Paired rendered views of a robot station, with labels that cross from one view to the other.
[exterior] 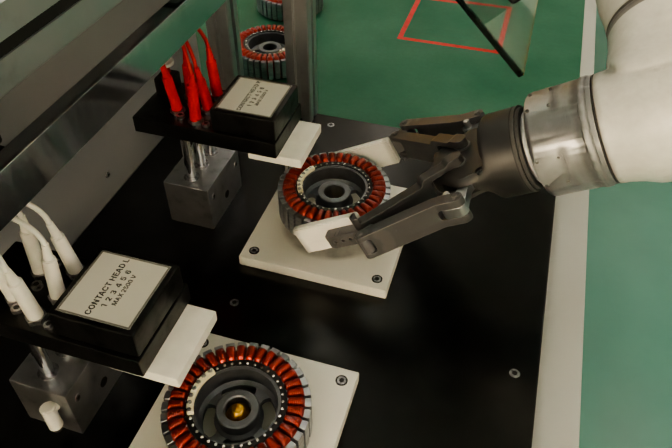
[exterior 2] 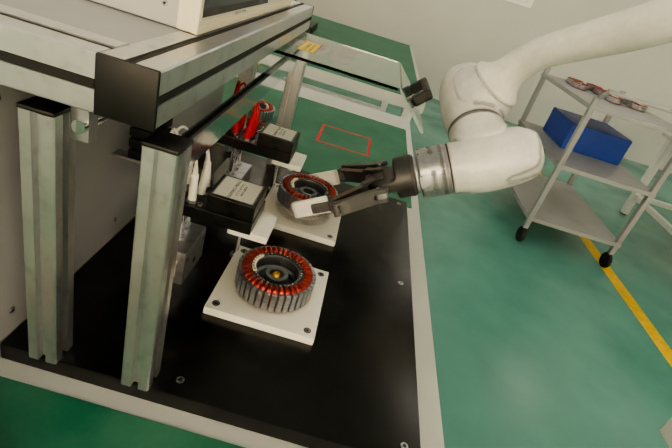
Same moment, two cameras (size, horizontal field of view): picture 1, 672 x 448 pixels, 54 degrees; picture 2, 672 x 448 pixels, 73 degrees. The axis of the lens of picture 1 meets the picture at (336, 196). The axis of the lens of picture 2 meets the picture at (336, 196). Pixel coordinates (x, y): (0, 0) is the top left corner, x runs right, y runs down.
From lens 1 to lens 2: 0.31 m
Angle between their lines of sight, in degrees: 21
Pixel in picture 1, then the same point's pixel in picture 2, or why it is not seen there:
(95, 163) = not seen: hidden behind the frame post
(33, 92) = not seen: hidden behind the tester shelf
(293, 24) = (284, 110)
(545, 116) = (426, 156)
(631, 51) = (463, 133)
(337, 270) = (309, 230)
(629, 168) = (461, 182)
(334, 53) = not seen: hidden behind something
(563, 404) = (421, 301)
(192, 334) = (268, 223)
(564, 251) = (412, 242)
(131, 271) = (244, 185)
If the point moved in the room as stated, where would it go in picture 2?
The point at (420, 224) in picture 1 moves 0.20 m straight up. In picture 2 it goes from (364, 201) to (405, 87)
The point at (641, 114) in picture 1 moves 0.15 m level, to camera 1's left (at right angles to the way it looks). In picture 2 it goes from (469, 157) to (385, 140)
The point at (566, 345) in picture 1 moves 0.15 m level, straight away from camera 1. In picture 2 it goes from (419, 279) to (430, 242)
